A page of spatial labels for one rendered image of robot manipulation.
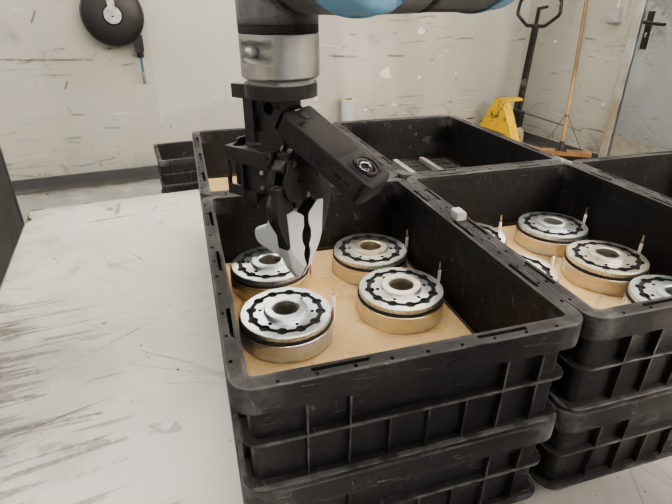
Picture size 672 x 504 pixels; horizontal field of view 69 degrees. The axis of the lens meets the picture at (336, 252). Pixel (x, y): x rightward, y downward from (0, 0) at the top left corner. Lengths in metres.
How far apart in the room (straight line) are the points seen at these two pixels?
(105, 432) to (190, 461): 0.12
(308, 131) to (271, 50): 0.08
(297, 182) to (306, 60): 0.11
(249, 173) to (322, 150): 0.10
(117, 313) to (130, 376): 0.18
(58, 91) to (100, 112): 0.27
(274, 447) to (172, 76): 3.50
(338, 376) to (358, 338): 0.20
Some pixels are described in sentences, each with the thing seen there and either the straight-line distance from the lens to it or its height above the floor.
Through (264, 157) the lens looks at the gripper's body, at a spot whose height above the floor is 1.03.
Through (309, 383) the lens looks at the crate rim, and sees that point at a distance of 0.36.
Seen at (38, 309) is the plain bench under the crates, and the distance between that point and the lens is 0.98.
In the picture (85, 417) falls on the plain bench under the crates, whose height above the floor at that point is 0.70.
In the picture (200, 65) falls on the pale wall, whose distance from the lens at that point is 3.81.
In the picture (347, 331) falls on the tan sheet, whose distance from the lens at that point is 0.57.
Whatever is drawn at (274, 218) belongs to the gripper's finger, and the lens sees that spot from 0.49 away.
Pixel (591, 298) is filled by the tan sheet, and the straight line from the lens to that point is 0.71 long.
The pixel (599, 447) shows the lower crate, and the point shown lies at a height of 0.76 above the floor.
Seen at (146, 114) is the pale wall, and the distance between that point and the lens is 3.82.
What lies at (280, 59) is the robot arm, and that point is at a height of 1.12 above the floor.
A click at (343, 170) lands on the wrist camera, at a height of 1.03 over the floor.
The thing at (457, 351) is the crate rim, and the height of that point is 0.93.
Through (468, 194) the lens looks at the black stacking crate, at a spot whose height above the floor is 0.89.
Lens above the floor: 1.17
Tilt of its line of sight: 27 degrees down
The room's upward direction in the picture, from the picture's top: straight up
